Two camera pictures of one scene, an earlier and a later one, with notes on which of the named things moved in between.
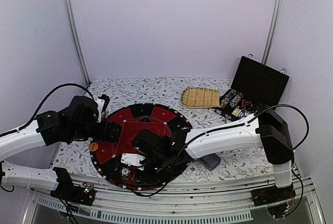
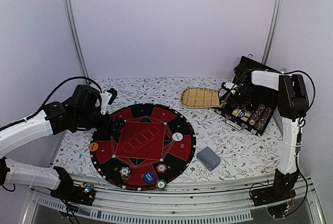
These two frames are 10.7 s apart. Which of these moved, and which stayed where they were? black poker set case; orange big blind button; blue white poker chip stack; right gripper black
Moved: right gripper black
Stayed: orange big blind button; blue white poker chip stack; black poker set case
